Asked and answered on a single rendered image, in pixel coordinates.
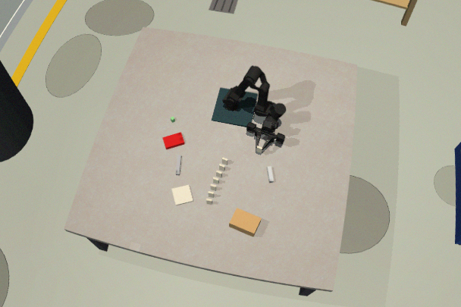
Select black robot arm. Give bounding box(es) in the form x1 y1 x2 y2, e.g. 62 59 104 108
222 66 286 132

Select red flat block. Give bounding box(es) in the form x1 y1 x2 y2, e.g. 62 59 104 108
162 132 184 150

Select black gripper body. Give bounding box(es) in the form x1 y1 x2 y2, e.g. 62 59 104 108
246 117 285 144

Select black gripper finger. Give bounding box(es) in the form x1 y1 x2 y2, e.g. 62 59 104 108
255 130 261 148
262 135 274 150

